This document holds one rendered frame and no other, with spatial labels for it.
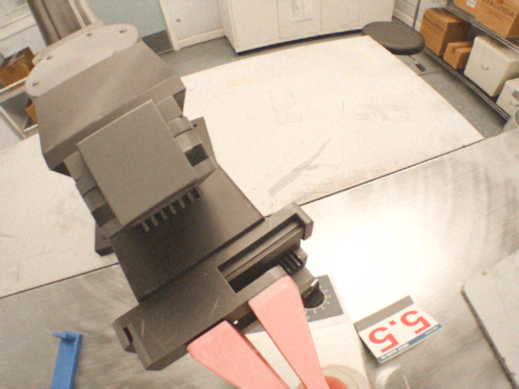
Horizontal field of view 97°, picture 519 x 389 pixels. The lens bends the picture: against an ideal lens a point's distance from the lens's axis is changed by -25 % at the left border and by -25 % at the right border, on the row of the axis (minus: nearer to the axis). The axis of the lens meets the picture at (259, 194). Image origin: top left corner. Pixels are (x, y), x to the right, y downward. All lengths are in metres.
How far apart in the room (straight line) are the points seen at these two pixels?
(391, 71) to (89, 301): 0.81
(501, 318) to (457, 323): 0.07
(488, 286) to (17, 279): 0.79
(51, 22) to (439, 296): 0.53
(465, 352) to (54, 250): 0.68
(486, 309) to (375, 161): 0.30
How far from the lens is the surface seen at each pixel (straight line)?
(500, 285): 0.50
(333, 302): 0.35
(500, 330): 0.48
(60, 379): 0.51
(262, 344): 0.31
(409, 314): 0.42
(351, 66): 0.79
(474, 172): 0.61
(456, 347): 0.45
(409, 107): 0.69
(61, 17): 0.27
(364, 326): 0.41
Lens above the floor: 1.30
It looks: 55 degrees down
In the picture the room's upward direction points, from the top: 10 degrees counter-clockwise
